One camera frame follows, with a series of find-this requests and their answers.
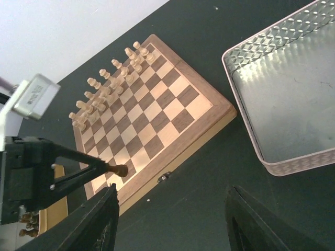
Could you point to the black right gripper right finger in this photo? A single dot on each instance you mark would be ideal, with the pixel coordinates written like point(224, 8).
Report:
point(251, 225)

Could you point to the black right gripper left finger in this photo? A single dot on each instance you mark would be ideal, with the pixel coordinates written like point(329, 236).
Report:
point(92, 226)

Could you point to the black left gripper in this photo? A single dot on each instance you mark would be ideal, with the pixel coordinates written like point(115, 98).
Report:
point(21, 180)

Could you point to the dark rook piece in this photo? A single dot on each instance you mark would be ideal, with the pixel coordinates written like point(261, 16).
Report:
point(119, 170)

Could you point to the gold tin with pieces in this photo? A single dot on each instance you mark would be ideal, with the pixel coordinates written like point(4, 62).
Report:
point(43, 210)

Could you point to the wooden chess board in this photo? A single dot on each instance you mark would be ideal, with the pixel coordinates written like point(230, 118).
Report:
point(151, 114)

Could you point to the white rook near corner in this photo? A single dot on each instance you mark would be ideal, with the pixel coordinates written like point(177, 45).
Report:
point(78, 121)

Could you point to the white rook corner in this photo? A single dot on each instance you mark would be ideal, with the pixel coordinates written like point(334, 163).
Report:
point(78, 121)
point(143, 51)

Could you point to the silver patterned metal tray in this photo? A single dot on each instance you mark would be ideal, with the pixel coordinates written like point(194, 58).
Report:
point(283, 81)

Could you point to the white rook far corner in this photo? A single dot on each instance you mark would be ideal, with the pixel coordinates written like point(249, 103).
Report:
point(143, 51)

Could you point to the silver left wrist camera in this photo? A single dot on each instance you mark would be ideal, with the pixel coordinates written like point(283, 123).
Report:
point(37, 96)

